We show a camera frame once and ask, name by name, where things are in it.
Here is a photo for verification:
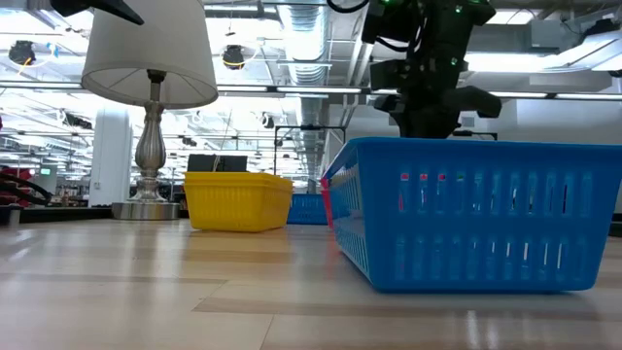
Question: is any black aluminium table frame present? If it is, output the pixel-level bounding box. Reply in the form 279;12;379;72
18;206;190;225

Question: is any black ceiling fixture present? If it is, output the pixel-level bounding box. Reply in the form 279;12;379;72
222;44;246;71
8;40;37;67

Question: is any red plastic basket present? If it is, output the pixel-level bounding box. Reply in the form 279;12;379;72
319;176;335;230

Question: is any white pillar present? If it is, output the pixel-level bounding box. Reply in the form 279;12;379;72
88;107;134;209

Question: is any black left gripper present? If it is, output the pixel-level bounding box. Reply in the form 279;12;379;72
50;0;146;26

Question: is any black monitor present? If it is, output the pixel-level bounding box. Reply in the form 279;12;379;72
186;154;249;174

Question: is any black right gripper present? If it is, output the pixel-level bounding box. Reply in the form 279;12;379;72
369;57;503;140

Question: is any long ceiling light strip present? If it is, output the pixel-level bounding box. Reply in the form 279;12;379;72
217;85;364;95
488;89;622;102

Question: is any blue plastic basket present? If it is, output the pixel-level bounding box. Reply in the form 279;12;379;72
322;136;622;295
286;192;328;226

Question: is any silver ventilation duct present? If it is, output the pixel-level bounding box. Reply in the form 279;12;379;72
277;3;341;142

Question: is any yellow plastic basket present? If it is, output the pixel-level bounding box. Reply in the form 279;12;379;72
184;171;289;179
184;178;294;232
183;174;294;185

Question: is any black cable bundle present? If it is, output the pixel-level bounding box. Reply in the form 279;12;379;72
0;173;53;206

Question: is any red object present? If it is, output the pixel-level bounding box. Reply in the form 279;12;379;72
0;166;35;208

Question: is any grey metal cylinder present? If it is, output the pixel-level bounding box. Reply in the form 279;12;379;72
0;203;22;228

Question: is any white shade silver table lamp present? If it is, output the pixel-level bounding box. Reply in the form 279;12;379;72
81;0;220;222

